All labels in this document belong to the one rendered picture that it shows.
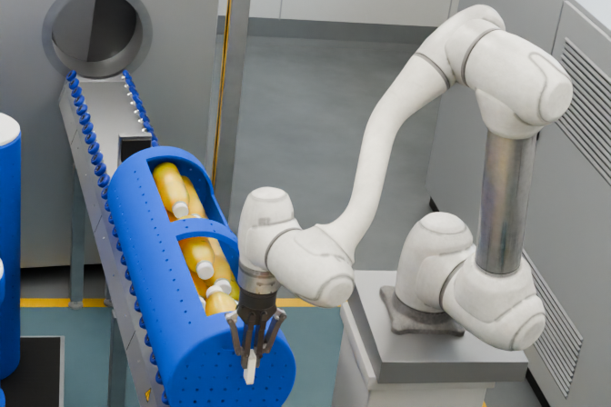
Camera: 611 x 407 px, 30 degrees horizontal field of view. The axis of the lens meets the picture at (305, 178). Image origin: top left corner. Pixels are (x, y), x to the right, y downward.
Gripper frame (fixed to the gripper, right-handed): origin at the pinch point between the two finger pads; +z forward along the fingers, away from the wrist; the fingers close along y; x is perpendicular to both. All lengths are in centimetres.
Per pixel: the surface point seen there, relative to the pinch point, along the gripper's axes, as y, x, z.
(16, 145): -36, 140, 16
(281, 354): 8.1, 4.0, 0.6
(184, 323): -11.6, 12.5, -3.3
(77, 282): -9, 197, 104
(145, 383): -14.6, 33.1, 28.0
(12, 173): -38, 138, 24
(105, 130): -5, 166, 24
